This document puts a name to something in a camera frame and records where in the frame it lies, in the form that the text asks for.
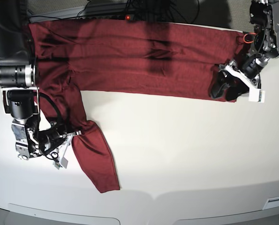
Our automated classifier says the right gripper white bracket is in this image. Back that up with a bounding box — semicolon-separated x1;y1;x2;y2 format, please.
40;130;81;170

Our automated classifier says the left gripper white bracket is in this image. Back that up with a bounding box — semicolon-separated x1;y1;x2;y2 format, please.
209;56;265;102

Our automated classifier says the dark red long-sleeve shirt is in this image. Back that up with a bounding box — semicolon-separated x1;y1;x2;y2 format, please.
29;19;249;193

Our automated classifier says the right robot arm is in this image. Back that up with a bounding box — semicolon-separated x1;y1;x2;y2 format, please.
0;0;246;176

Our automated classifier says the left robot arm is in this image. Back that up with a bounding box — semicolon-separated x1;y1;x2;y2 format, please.
209;0;279;103

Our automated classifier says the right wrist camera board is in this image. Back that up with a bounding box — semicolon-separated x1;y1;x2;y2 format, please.
53;157;68;170

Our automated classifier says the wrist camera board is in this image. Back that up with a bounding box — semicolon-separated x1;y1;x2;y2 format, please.
249;89;265;103
53;157;68;170

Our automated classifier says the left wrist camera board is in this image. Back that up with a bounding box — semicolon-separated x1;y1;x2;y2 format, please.
249;89;265;103

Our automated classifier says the white power strip red switch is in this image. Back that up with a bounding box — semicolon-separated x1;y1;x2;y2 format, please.
80;15;134;21

